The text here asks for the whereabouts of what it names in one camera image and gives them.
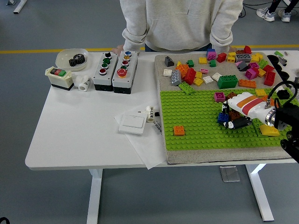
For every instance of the metal floor plate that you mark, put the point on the metal floor plate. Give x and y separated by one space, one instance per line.
229 173

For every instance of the dark grey slope brick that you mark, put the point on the dark grey slope brick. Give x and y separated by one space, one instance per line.
168 61

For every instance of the cream red-green switch box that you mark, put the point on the cream red-green switch box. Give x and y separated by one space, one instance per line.
61 81

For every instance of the white pipe tee fitting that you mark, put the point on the white pipe tee fitting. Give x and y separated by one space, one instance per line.
84 84

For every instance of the white table leg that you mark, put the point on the white table leg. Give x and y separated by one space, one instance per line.
258 193
94 198

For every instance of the person's left forearm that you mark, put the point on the person's left forearm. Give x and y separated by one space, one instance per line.
222 39

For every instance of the grey brick with rings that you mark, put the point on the grey brick with rings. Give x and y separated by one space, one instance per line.
243 58

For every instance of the grey-brown mat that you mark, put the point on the grey-brown mat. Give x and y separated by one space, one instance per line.
187 156

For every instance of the grey emergency-stop control box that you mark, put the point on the grey emergency-stop control box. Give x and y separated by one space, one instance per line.
130 70

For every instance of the black metal gear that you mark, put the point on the black metal gear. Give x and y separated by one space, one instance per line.
76 61

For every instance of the brown two-by-two brick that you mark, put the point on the brown two-by-two brick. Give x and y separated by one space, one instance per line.
233 115
230 95

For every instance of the grey metal part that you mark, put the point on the grey metal part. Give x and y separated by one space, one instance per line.
282 60

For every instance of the clear yellow brick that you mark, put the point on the clear yellow brick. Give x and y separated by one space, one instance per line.
198 74
198 81

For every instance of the yellow small brick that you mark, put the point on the yellow small brick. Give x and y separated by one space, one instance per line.
231 59
261 72
232 54

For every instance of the green studded baseplate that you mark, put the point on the green studded baseplate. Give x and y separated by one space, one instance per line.
175 109

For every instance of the person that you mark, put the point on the person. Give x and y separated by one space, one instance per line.
182 23
266 14

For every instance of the white printed label strip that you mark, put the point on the white printed label strip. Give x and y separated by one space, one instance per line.
158 127

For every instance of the lime green brick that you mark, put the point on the lime green brick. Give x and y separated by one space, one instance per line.
263 63

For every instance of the orange two-by-four brick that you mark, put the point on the orange two-by-four brick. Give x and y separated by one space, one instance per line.
247 83
264 98

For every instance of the small pink flat piece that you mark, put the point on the small pink flat piece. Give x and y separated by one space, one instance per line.
204 70

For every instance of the red two-by-four brick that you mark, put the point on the red two-by-four brick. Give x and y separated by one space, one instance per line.
270 79

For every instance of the red two-by-two brick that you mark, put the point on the red two-by-two brick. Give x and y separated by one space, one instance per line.
268 68
222 57

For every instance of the white square tile brick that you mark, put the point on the white square tile brick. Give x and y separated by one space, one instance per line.
216 76
167 72
208 79

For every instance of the small pink brick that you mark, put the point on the small pink brick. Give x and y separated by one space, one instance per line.
238 63

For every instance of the large magenta brick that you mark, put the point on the large magenta brick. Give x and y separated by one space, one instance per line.
251 74

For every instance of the person's left hand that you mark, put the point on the person's left hand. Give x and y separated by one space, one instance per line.
232 49

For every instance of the white paper sheet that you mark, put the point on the white paper sheet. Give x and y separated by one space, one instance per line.
147 151

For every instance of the small brown brick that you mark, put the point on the small brown brick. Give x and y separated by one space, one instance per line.
239 51

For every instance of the white wall switch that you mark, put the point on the white wall switch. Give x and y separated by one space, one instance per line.
132 123

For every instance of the small green piece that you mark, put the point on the small green piece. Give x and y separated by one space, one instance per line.
278 53

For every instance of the grey four-button control box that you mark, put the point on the grey four-button control box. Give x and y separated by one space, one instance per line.
101 79

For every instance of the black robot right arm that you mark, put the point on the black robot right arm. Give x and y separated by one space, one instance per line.
289 116

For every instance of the yellow flat square plate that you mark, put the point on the yellow flat square plate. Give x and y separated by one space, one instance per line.
260 92

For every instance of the large tall green brick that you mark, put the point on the large tall green brick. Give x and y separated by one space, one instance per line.
227 82

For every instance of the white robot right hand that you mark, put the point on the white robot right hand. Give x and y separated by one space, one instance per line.
247 105

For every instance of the green two-by-four plate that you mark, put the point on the green two-by-four plate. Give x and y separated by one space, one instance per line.
187 88

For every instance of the light grey two-by-four brick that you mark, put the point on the light grey two-by-four brick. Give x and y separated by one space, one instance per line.
175 78

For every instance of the yellow brick pile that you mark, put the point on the yellow brick pile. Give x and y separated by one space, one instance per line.
257 57

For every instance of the red slope brick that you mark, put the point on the red slope brick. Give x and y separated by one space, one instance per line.
247 50

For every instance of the large red brick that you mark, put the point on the large red brick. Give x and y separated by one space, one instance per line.
190 76

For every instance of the green square plate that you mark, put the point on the green square plate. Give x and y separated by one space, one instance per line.
255 128

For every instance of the white plastic dish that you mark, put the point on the white plastic dish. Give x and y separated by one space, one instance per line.
63 58

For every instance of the magenta two-by-two brick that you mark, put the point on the magenta two-by-two brick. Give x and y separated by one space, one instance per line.
219 96

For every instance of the person's right hand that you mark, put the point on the person's right hand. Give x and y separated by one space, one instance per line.
118 49

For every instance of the black brick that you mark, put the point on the black brick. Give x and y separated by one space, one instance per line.
283 94

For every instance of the small green brick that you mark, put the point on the small green brick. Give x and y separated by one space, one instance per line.
190 63
212 63

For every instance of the yellow curved slope brick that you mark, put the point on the yellow curved slope brick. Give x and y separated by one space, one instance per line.
268 130

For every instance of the orange brick cluster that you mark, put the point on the orange brick cluster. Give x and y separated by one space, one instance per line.
182 68

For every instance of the orange two-by-two brick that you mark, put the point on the orange two-by-two brick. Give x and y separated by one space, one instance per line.
179 131

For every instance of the yellow two-by-two brick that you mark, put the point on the yellow two-by-two brick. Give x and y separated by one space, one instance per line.
202 60

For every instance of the blue two-by-two brick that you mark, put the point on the blue two-by-two brick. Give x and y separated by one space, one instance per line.
222 118

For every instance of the white desk foot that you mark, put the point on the white desk foot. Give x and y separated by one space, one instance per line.
18 7

